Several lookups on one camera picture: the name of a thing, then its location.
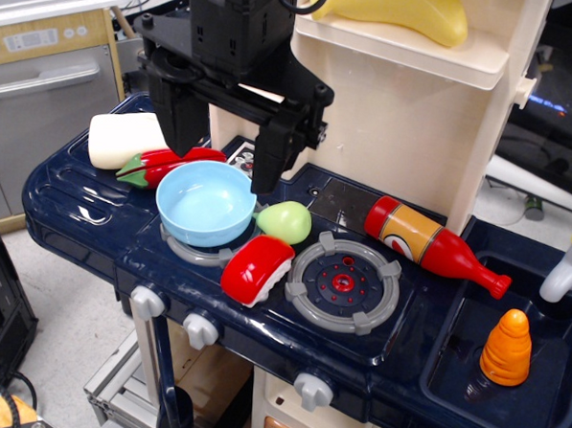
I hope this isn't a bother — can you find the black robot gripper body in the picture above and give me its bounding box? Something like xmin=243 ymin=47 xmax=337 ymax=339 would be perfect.
xmin=135 ymin=0 xmax=334 ymax=124

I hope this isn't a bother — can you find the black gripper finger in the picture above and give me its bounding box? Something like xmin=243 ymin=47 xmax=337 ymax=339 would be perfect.
xmin=147 ymin=65 xmax=210 ymax=157
xmin=251 ymin=103 xmax=327 ymax=194

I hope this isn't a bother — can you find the orange toy carrot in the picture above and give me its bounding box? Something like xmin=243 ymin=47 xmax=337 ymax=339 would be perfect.
xmin=479 ymin=309 xmax=533 ymax=387

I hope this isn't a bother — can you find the light blue plastic bowl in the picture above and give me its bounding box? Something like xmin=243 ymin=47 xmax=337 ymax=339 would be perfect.
xmin=155 ymin=160 xmax=257 ymax=248

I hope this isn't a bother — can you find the red toy chili pepper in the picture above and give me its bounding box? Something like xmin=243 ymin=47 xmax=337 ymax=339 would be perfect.
xmin=115 ymin=146 xmax=227 ymax=190

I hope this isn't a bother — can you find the white toy mayonnaise bottle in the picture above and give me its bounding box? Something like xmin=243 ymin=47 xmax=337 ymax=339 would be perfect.
xmin=88 ymin=112 xmax=168 ymax=169

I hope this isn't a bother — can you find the green toy pear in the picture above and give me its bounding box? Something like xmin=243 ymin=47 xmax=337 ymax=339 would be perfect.
xmin=253 ymin=201 xmax=312 ymax=245

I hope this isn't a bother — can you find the red and white toy sushi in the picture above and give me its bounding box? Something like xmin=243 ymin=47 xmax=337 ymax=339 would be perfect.
xmin=220 ymin=235 xmax=295 ymax=308

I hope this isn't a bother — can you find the grey left stove burner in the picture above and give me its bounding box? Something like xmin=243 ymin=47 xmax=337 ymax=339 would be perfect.
xmin=159 ymin=203 xmax=268 ymax=268

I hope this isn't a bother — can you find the grey stove burner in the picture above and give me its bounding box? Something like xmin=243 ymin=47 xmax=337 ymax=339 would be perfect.
xmin=285 ymin=232 xmax=402 ymax=336
xmin=159 ymin=203 xmax=268 ymax=268

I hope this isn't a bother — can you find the wooden toy dishwasher cabinet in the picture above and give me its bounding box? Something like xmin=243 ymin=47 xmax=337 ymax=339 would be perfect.
xmin=0 ymin=0 xmax=131 ymax=233

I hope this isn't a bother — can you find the cream toy kitchen shelf unit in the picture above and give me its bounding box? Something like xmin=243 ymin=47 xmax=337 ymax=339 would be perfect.
xmin=202 ymin=0 xmax=553 ymax=240

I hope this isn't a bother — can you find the grey right stove burner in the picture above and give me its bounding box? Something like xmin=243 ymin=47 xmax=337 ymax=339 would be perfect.
xmin=285 ymin=232 xmax=402 ymax=336

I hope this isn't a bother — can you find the red toy ketchup bottle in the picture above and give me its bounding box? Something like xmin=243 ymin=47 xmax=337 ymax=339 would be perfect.
xmin=364 ymin=196 xmax=512 ymax=300

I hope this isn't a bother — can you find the grey left stove knob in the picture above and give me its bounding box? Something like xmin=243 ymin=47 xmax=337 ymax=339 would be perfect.
xmin=130 ymin=286 xmax=166 ymax=322

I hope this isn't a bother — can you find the grey stove knob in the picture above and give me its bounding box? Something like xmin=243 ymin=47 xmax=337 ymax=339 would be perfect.
xmin=182 ymin=313 xmax=219 ymax=350
xmin=130 ymin=286 xmax=166 ymax=322
xmin=293 ymin=373 xmax=334 ymax=412

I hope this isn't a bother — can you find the navy toy kitchen counter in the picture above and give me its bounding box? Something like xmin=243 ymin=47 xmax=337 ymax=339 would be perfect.
xmin=9 ymin=86 xmax=572 ymax=428

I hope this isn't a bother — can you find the grey middle stove knob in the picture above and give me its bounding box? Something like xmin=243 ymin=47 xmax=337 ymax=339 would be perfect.
xmin=182 ymin=313 xmax=219 ymax=350

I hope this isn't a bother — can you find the yellow toy banana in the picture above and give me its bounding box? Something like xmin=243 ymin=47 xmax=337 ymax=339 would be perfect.
xmin=311 ymin=0 xmax=469 ymax=47

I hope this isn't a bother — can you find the grey right stove knob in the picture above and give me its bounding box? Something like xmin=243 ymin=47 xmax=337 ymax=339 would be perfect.
xmin=293 ymin=373 xmax=334 ymax=412

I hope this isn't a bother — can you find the aluminium extrusion frame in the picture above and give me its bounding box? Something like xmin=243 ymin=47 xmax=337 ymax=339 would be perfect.
xmin=84 ymin=330 xmax=158 ymax=428

